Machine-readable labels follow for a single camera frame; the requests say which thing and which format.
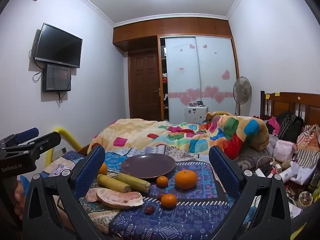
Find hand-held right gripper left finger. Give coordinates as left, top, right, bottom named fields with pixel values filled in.
left=22, top=144, right=107, bottom=240

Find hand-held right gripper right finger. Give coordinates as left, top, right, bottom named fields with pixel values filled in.
left=208, top=145, right=292, bottom=240

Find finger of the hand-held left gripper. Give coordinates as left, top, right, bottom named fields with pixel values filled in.
left=3, top=131, right=62, bottom=161
left=0, top=127, right=40, bottom=153

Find orange with sticker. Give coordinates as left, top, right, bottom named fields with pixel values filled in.
left=97, top=162, right=108, bottom=176

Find small pink pomelo piece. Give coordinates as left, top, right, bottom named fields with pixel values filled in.
left=86, top=187, right=108, bottom=203

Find yellow sugarcane piece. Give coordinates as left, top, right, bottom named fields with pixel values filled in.
left=97, top=174, right=132, bottom=193

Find large orange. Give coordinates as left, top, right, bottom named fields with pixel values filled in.
left=174, top=170, right=198, bottom=189

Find banana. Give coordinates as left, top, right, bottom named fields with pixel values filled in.
left=115, top=173, right=151, bottom=193

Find purple plate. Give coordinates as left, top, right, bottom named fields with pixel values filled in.
left=121, top=154, right=176, bottom=179

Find person's left hand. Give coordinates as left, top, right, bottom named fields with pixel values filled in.
left=14, top=180, right=27, bottom=214

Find grey patterned pillow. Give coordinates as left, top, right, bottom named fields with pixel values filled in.
left=235, top=140, right=275, bottom=170

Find white bottle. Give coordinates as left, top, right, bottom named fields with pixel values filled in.
left=279, top=167, right=293, bottom=180

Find white suitcase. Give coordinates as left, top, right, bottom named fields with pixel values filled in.
left=184, top=106, right=209, bottom=125

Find pink pouch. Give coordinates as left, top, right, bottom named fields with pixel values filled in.
left=273, top=140, right=297, bottom=163

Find blue patterned bedsheet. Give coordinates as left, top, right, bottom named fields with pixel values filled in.
left=41, top=144, right=253, bottom=240

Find pink clothes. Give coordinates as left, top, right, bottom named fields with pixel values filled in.
left=265, top=116, right=282, bottom=137

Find colourful patchwork blanket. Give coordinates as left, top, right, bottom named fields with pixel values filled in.
left=87, top=112, right=270, bottom=160

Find black bag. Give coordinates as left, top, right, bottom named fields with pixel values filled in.
left=277, top=114, right=304, bottom=138

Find standing electric fan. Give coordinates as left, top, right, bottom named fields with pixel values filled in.
left=233, top=76, right=252, bottom=117

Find round cup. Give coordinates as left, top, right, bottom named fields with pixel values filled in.
left=297, top=191, right=313, bottom=209

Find striped bag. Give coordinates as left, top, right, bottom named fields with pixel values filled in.
left=296, top=124, right=320, bottom=170

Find wooden bed headboard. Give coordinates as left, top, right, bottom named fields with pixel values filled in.
left=260, top=91, right=320, bottom=128

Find brown wooden door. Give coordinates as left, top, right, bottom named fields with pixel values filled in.
left=128, top=51, right=160, bottom=119

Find frosted sliding wardrobe door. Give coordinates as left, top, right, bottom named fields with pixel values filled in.
left=195, top=36, right=238, bottom=117
left=165, top=37, right=200, bottom=124

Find wooden wardrobe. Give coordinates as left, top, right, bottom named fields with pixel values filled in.
left=113, top=17, right=240, bottom=122

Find yellow padded rail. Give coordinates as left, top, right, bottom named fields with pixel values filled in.
left=49, top=127, right=83, bottom=165

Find white charging cable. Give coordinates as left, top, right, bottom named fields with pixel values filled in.
left=257, top=156, right=275, bottom=170

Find small black wall monitor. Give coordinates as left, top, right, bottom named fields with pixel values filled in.
left=42, top=64, right=72, bottom=92

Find black television cable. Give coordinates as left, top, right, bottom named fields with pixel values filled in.
left=31, top=44, right=48, bottom=82

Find black wall television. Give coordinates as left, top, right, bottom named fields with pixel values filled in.
left=34, top=23, right=83, bottom=68

